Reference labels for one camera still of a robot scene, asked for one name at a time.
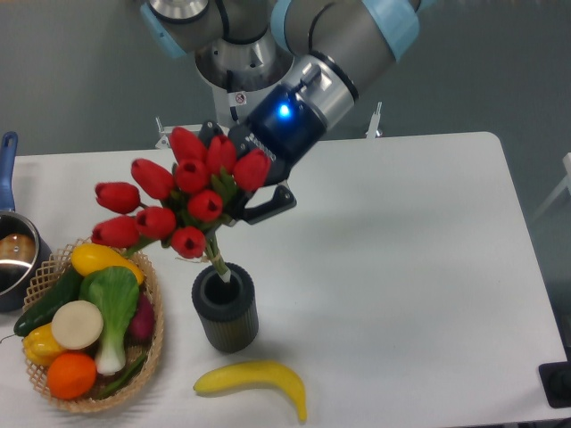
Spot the green cucumber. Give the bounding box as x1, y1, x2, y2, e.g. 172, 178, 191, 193
13, 267, 83, 337

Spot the yellow bell pepper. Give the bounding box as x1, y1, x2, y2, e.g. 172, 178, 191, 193
22, 323, 67, 366

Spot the red tulip bouquet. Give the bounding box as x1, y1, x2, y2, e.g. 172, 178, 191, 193
91, 127, 271, 283

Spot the woven wicker basket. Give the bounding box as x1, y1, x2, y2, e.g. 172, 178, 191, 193
23, 239, 164, 414

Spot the yellow banana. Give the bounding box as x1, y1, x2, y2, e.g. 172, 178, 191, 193
193, 360, 308, 423

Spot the green bean pod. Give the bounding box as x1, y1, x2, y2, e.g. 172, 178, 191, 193
95, 354, 147, 399

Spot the green bok choy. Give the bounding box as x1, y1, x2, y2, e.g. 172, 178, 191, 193
79, 266, 139, 376

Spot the dark ribbed vase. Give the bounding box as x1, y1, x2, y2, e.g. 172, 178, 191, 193
191, 263, 259, 353

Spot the blue handled saucepan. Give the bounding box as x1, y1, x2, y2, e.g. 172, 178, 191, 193
1, 131, 51, 313

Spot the black device at table edge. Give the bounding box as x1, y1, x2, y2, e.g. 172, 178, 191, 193
538, 361, 570, 408

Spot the purple red radish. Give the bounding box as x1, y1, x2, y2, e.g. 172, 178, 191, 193
128, 293, 155, 342

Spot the yellow squash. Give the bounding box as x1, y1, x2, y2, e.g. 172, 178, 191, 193
70, 243, 145, 285

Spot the orange fruit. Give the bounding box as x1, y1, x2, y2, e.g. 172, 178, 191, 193
47, 352, 97, 400

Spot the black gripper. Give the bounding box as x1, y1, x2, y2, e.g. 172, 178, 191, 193
198, 84, 326, 226

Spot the white frame at right edge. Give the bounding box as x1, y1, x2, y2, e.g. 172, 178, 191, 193
532, 152, 570, 221

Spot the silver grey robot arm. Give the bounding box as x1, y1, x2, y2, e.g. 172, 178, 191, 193
140, 1, 426, 224

